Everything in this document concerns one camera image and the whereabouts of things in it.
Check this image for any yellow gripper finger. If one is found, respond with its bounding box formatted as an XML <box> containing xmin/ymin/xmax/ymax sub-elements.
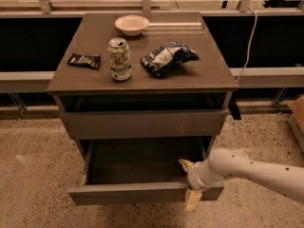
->
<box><xmin>185</xmin><ymin>189</ymin><xmax>202</xmax><ymax>212</ymax></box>
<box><xmin>179</xmin><ymin>159</ymin><xmax>194</xmax><ymax>172</ymax></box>

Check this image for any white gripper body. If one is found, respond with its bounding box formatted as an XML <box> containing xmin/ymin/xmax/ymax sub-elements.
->
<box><xmin>187</xmin><ymin>160</ymin><xmax>223</xmax><ymax>190</ymax></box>

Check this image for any grey drawer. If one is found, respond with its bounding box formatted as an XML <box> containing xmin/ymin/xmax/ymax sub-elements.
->
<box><xmin>61</xmin><ymin>109</ymin><xmax>228</xmax><ymax>139</ymax></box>
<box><xmin>66</xmin><ymin>136</ymin><xmax>224</xmax><ymax>206</ymax></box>

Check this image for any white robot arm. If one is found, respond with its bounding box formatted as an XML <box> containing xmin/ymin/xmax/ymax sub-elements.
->
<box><xmin>179</xmin><ymin>148</ymin><xmax>304</xmax><ymax>211</ymax></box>

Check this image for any grey drawer cabinet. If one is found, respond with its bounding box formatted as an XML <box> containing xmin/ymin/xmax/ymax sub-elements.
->
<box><xmin>46</xmin><ymin>11</ymin><xmax>239</xmax><ymax>150</ymax></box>

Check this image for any crumpled chip bag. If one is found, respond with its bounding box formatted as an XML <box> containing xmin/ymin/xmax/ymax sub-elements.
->
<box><xmin>141</xmin><ymin>42</ymin><xmax>200</xmax><ymax>77</ymax></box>

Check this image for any cardboard box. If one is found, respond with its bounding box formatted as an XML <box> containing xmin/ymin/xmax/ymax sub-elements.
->
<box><xmin>289</xmin><ymin>95</ymin><xmax>304</xmax><ymax>146</ymax></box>

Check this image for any green soda can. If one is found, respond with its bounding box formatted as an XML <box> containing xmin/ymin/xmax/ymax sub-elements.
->
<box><xmin>107</xmin><ymin>38</ymin><xmax>131</xmax><ymax>81</ymax></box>

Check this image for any black chocolate bar wrapper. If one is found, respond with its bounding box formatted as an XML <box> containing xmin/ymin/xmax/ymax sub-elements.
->
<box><xmin>67</xmin><ymin>53</ymin><xmax>101</xmax><ymax>69</ymax></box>

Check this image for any white bowl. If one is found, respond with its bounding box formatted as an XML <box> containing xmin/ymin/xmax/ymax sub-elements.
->
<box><xmin>115</xmin><ymin>15</ymin><xmax>149</xmax><ymax>36</ymax></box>

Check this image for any metal railing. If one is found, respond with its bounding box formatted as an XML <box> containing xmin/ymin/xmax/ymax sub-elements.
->
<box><xmin>0</xmin><ymin>0</ymin><xmax>304</xmax><ymax>94</ymax></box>

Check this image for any white cable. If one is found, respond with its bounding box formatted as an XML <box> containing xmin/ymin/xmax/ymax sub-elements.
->
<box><xmin>235</xmin><ymin>7</ymin><xmax>258</xmax><ymax>84</ymax></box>

